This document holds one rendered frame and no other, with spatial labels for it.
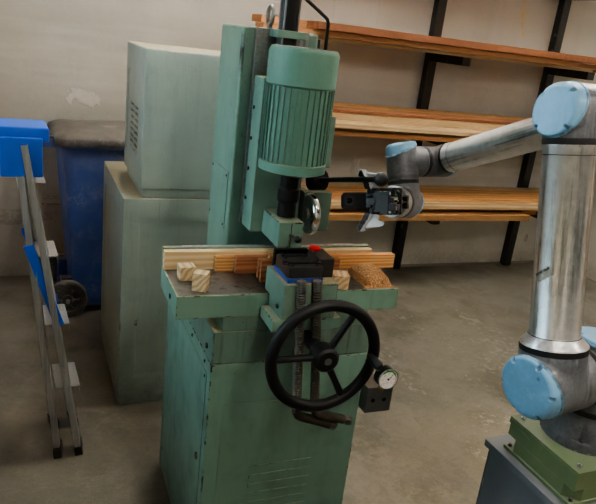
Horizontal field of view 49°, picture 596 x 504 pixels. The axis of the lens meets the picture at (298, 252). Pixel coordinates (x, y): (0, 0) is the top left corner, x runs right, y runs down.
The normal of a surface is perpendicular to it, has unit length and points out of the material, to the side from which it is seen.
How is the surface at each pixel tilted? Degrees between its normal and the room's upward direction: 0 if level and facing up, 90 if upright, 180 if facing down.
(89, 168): 95
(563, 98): 83
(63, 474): 1
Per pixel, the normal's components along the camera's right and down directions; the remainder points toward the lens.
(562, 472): -0.92, 0.02
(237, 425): 0.36, 0.33
